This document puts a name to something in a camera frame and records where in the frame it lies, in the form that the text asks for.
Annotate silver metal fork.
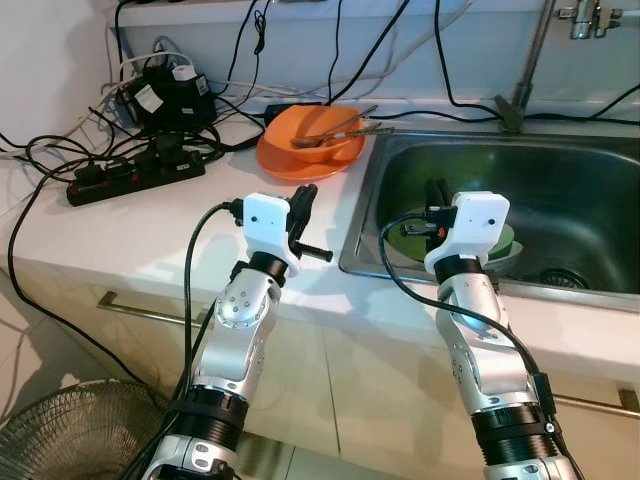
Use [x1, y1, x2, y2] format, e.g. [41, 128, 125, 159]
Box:
[338, 121, 397, 138]

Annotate chrome kitchen faucet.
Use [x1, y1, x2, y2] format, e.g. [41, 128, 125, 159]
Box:
[494, 0, 617, 133]

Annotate white kitchen cabinet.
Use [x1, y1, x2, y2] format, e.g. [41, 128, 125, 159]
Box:
[0, 260, 640, 480]

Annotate orange plastic plate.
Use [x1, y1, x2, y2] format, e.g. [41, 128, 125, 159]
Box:
[256, 112, 369, 183]

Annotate silver metal spoon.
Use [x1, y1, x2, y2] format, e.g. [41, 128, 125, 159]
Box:
[293, 105, 380, 150]

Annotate green plate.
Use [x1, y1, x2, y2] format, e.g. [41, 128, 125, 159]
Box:
[393, 213, 522, 265]

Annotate pale grey bowl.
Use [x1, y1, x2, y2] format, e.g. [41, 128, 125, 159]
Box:
[478, 240, 527, 278]

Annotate flat black power brick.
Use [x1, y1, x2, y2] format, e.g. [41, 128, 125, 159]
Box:
[262, 100, 323, 127]

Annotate stainless steel sink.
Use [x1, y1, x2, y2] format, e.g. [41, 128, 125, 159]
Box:
[338, 128, 640, 301]

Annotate metal sink drain strainer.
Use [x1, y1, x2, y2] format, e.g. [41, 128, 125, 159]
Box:
[540, 267, 592, 292]

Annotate black power adapter stack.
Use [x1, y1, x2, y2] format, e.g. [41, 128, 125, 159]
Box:
[128, 63, 217, 133]

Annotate black power strip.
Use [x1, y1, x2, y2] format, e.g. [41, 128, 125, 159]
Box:
[66, 148, 208, 208]

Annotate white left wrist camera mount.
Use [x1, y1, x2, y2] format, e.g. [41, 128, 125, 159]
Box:
[243, 193, 307, 277]

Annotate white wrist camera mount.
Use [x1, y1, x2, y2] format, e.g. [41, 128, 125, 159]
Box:
[243, 193, 307, 277]
[424, 191, 511, 277]

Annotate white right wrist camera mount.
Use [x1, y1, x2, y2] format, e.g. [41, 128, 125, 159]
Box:
[424, 191, 511, 277]

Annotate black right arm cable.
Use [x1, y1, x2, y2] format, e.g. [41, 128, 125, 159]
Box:
[377, 212, 558, 443]

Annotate thick black cable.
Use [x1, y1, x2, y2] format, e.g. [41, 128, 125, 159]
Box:
[433, 0, 507, 124]

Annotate black power brick cable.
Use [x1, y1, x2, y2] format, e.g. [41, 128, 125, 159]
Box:
[318, 0, 413, 107]

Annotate brass drawer handle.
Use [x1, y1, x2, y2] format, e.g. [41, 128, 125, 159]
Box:
[96, 289, 217, 328]
[553, 388, 640, 418]

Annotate thin knotted black cable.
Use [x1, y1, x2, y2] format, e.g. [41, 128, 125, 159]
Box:
[228, 0, 269, 109]

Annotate black power strip cord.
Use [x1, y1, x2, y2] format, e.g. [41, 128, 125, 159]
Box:
[4, 172, 153, 388]

